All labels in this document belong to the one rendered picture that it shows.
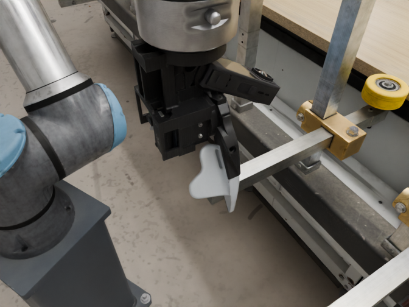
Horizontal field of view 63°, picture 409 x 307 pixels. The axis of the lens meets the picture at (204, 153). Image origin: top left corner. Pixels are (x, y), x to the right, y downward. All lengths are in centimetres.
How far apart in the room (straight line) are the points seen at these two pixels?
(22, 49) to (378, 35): 79
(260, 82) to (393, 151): 59
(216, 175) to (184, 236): 113
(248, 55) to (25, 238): 64
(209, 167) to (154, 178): 133
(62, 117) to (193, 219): 95
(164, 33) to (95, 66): 233
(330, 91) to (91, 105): 47
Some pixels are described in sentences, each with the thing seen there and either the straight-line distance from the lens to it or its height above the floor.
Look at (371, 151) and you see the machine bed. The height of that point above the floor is 67.
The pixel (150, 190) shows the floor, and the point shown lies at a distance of 165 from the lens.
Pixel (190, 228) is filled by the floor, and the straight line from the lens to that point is 151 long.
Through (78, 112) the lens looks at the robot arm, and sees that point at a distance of 73.
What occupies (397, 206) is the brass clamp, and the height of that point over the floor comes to 82.
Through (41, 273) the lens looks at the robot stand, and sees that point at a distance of 83.
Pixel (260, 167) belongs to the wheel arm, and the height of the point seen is 85.
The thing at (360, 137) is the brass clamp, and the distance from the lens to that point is 69.
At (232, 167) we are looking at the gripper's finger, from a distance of 37.
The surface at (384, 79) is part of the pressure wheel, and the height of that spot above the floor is 91.
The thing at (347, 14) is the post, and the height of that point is 106.
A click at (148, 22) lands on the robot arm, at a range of 29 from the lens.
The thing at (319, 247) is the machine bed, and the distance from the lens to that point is 135.
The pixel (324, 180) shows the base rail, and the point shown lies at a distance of 80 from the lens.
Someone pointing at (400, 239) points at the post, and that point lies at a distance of 71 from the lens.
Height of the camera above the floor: 128
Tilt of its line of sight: 46 degrees down
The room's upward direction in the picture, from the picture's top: straight up
